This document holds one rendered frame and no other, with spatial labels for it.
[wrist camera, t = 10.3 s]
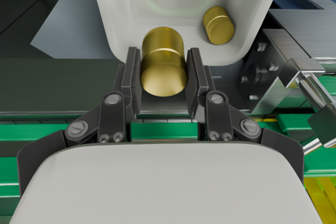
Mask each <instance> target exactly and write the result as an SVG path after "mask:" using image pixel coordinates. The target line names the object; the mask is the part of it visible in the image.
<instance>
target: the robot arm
mask: <svg viewBox="0 0 336 224"><path fill-rule="evenodd" d="M186 68H187V74H188V81H187V84H186V86H185V94H186V102H187V109H188V114H191V118H192V119H195V120H196V121H197V141H141V142H132V131H131V122H132V121H133V120H134V119H136V118H137V115H139V114H140V108H141V97H142V85H141V82H140V73H141V54H140V49H137V47H134V46H129V48H128V53H127V58H126V63H125V64H119V65H118V68H117V73H116V77H115V81H114V85H113V90H109V91H107V92H106V93H104V94H103V95H102V97H101V99H100V104H99V105H98V106H96V107H94V108H93V109H91V110H90V111H88V112H87V113H85V114H84V115H82V116H81V117H79V118H77V119H76V120H74V121H73V122H71V123H70V124H69V125H68V127H67V128H66V129H65V130H62V129H60V130H58V131H56V132H53V133H51V134H49V135H46V136H44V137H42V138H39V139H37V140H35V141H33V142H30V143H28V144H26V145H25V146H23V147H22V148H21V149H20V150H19V152H18V153H17V156H16V163H17V174H18V186H19V197H20V201H19V203H18V205H17V207H16V209H15V212H14V214H13V216H12V218H11V220H10V223H9V224H323V223H322V221H321V219H320V217H319V215H318V213H317V211H316V209H315V207H314V205H313V203H312V201H311V199H310V197H309V195H308V194H307V192H306V190H305V188H304V160H305V152H304V149H303V147H302V145H301V144H300V143H298V142H297V141H296V140H294V139H292V138H289V137H287V136H285V135H282V134H280V133H278V132H275V131H273V130H271V129H268V128H266V127H264V128H262V127H260V125H259V124H258V123H257V122H256V121H255V120H253V119H252V118H250V117H249V116H247V115H245V114H244V113H242V112H241V111H239V110H238V109H236V108H234V107H233V106H231V105H230V104H229V100H228V97H227V96H226V94H225V93H223V92H222V91H219V90H216V89H215V85H214V82H213V78H212V75H211V71H210V68H209V66H208V65H203V62H202V58H201V54H200V50H199V48H198V47H191V48H190V49H188V51H187V58H186Z"/></svg>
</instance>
